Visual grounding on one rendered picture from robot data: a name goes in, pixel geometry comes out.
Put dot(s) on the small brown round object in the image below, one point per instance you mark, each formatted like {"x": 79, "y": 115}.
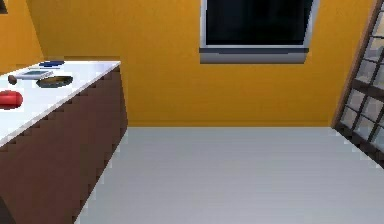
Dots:
{"x": 12, "y": 79}

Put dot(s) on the red round object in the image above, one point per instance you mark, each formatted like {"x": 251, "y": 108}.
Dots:
{"x": 9, "y": 99}

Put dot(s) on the grey framed dark window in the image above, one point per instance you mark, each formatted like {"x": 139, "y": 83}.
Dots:
{"x": 256, "y": 23}

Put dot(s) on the dark round plate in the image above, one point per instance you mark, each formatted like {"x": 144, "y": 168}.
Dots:
{"x": 54, "y": 81}

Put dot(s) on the brown counter with white top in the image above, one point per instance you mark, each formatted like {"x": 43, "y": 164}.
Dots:
{"x": 63, "y": 146}

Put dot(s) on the blue flat object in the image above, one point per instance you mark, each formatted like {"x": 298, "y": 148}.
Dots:
{"x": 51, "y": 63}

